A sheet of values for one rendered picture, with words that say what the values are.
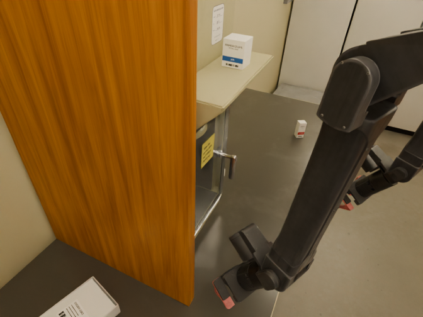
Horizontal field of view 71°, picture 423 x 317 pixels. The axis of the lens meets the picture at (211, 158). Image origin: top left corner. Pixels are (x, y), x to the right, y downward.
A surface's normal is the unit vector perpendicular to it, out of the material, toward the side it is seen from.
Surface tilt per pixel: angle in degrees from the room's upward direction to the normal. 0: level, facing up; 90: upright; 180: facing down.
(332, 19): 90
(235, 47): 90
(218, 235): 0
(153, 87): 90
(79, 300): 0
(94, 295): 0
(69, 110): 90
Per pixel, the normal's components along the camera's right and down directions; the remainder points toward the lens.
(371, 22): -0.43, 0.54
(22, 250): 0.90, 0.29
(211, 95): 0.04, -0.79
